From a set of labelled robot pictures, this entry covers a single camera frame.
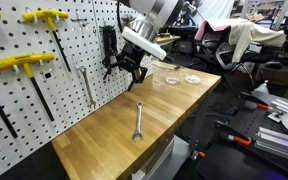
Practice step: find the black office chair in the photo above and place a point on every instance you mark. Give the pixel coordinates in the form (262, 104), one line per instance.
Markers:
(224, 50)

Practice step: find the white plastic bottle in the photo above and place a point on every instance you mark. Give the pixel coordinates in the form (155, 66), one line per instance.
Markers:
(261, 88)

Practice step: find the pink cloth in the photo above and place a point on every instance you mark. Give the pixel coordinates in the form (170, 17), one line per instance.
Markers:
(205, 28)

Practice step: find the black perforated breadboard table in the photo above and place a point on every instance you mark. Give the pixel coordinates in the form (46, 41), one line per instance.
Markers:
(224, 163)

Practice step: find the small steel combination wrench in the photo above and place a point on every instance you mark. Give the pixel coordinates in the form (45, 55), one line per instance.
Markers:
(87, 88)

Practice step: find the short aluminium extrusion piece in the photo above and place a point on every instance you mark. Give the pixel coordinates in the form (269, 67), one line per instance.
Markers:
(280, 108)

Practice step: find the metal single pegboard hook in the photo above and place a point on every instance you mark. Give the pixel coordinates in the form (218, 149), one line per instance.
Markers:
(79, 19)

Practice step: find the large steel combination wrench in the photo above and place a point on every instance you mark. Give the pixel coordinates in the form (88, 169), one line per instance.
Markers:
(138, 121)

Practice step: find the beige cloth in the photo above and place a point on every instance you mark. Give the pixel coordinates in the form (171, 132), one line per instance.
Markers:
(250, 35)

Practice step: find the black pliers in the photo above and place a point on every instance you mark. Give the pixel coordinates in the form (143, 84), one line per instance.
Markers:
(109, 40)

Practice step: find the long aluminium extrusion stack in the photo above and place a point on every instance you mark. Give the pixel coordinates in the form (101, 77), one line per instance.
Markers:
(277, 145)

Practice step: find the white metal pegboard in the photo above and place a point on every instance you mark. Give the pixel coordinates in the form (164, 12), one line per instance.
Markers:
(67, 96)

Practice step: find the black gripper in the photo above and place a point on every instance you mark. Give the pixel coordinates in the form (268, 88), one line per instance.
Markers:
(130, 58)

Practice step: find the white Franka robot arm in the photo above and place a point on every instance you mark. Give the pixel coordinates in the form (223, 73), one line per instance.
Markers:
(150, 20)

